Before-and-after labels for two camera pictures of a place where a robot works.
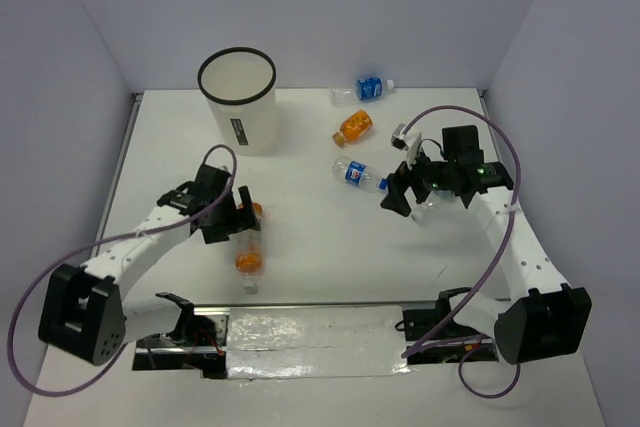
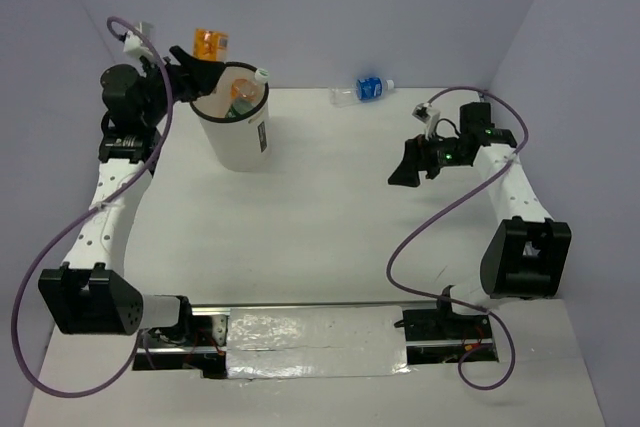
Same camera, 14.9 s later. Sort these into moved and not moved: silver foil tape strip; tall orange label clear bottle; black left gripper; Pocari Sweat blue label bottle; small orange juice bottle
Moved: small orange juice bottle; black left gripper; tall orange label clear bottle
Not moved: silver foil tape strip; Pocari Sweat blue label bottle
